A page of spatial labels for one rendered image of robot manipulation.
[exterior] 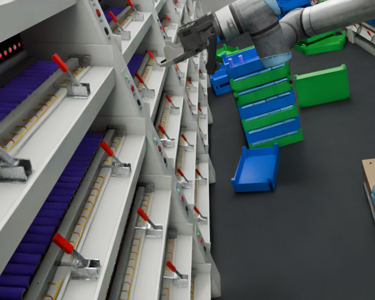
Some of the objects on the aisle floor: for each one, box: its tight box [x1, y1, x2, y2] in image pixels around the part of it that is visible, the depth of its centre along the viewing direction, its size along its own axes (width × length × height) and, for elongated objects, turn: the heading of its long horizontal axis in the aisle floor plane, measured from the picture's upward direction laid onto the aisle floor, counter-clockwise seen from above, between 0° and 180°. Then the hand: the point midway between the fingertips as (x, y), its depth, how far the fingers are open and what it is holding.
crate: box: [231, 143, 280, 192], centre depth 179 cm, size 30×20×8 cm
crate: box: [294, 64, 350, 108], centre depth 215 cm, size 8×30×20 cm, turn 105°
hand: (165, 64), depth 107 cm, fingers open, 3 cm apart
